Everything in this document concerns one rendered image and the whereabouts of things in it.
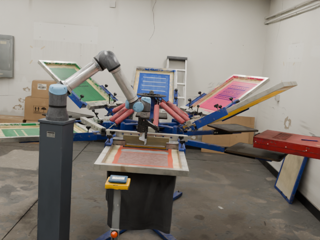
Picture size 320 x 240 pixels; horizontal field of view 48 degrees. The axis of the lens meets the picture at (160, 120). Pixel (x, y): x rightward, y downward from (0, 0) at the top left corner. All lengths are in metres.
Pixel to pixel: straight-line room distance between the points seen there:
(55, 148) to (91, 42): 4.68
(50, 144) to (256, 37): 5.27
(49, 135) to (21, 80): 4.92
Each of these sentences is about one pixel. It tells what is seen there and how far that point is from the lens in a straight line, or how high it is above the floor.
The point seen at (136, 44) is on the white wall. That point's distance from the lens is 6.86.
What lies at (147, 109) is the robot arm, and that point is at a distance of 2.71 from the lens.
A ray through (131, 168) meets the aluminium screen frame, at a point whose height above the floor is 0.98.
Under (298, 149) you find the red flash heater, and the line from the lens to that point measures 2.90.
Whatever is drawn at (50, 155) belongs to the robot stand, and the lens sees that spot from 2.50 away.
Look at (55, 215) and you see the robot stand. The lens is 2.62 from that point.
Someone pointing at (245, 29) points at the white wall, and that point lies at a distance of 7.04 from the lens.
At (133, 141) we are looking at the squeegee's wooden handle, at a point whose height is 1.02.
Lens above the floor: 1.63
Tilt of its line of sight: 9 degrees down
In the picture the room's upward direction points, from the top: 4 degrees clockwise
